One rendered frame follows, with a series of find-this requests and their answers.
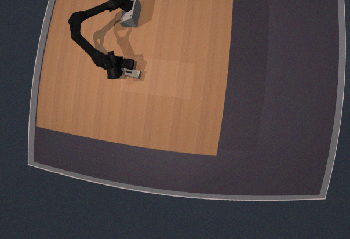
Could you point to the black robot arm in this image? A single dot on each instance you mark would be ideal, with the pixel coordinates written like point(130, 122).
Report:
point(100, 59)

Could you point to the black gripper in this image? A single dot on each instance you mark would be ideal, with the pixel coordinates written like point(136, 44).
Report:
point(126, 63)

